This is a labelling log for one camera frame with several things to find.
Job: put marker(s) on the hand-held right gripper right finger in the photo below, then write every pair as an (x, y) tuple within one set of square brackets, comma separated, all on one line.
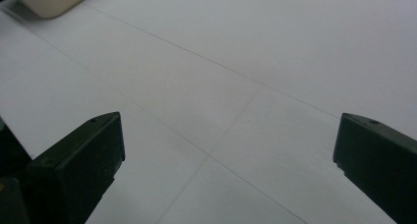
[(380, 161)]

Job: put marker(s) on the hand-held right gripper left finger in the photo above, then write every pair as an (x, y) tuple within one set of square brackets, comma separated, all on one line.
[(78, 171)]

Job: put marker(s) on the beige plastic basket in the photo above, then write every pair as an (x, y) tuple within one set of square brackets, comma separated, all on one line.
[(49, 1)]

